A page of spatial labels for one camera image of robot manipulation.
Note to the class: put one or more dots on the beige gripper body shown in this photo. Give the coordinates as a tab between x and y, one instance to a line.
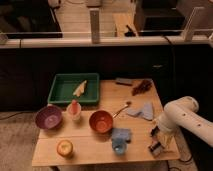
165	139

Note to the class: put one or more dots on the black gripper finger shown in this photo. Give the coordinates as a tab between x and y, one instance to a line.
154	131

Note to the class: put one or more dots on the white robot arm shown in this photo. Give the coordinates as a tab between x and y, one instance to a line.
183	112

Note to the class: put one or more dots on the orange bowl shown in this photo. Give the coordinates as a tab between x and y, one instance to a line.
101	121

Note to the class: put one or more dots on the purple bowl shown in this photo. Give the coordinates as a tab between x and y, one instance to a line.
48	117

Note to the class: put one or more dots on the light blue rag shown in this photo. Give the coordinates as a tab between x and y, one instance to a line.
146	112

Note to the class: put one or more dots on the blue cloth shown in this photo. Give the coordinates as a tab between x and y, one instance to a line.
121	133

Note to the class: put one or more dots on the wooden table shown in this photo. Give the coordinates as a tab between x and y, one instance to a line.
90	147

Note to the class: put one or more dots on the blue cup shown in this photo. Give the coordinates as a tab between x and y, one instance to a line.
119	146

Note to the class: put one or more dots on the metal spoon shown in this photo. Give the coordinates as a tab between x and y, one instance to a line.
127	104

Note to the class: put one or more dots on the dark grey sponge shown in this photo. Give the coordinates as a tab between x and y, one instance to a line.
123	81

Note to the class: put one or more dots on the white cup with red item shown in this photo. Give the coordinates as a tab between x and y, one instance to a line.
74	110

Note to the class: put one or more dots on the green plastic tray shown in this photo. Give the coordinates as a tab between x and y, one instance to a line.
63	86

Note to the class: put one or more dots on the yellow apple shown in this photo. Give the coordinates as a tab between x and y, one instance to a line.
65	148

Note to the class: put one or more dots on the white rail barrier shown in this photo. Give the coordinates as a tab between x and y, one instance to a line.
94	38

